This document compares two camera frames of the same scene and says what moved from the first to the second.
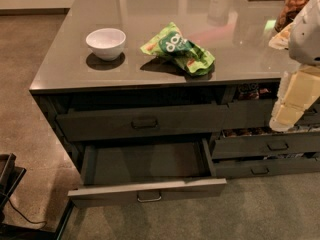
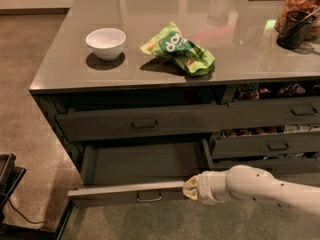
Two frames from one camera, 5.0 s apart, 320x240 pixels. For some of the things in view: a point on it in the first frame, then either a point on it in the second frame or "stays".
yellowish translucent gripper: x=306 y=37 to x=202 y=187
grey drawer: x=78 y=124 stays
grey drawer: x=120 y=172 stays
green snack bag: x=170 y=42 stays
